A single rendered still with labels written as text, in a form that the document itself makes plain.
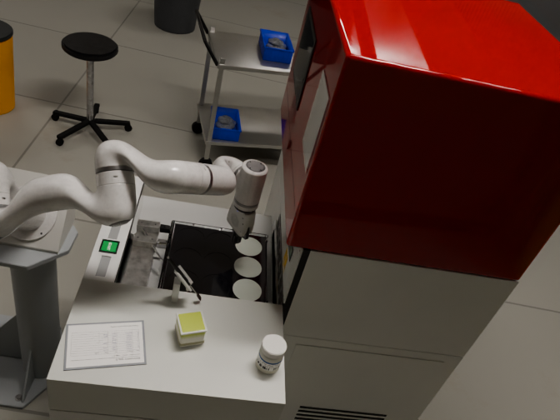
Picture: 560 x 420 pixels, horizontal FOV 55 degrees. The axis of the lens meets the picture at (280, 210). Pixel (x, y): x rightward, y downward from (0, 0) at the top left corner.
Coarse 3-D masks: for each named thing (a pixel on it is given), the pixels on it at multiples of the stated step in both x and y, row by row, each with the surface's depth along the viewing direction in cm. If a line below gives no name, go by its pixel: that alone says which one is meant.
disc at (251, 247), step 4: (244, 240) 202; (248, 240) 202; (252, 240) 203; (256, 240) 203; (236, 244) 199; (240, 244) 199; (244, 244) 200; (248, 244) 200; (252, 244) 201; (256, 244) 201; (260, 244) 202; (240, 248) 198; (244, 248) 198; (248, 248) 199; (252, 248) 199; (256, 248) 200; (260, 248) 200; (244, 252) 197; (248, 252) 197; (252, 252) 198; (256, 252) 198
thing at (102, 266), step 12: (108, 228) 182; (120, 228) 183; (120, 240) 179; (96, 252) 173; (120, 252) 175; (96, 264) 169; (108, 264) 171; (84, 276) 164; (96, 276) 166; (108, 276) 167
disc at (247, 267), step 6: (240, 258) 194; (246, 258) 194; (252, 258) 195; (234, 264) 191; (240, 264) 192; (246, 264) 192; (252, 264) 193; (258, 264) 194; (240, 270) 189; (246, 270) 190; (252, 270) 191; (258, 270) 191; (246, 276) 188; (252, 276) 189
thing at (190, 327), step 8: (184, 312) 153; (192, 312) 154; (200, 312) 155; (184, 320) 151; (192, 320) 152; (200, 320) 152; (176, 328) 154; (184, 328) 149; (192, 328) 150; (200, 328) 150; (184, 336) 149; (192, 336) 150; (200, 336) 151; (184, 344) 152; (192, 344) 153
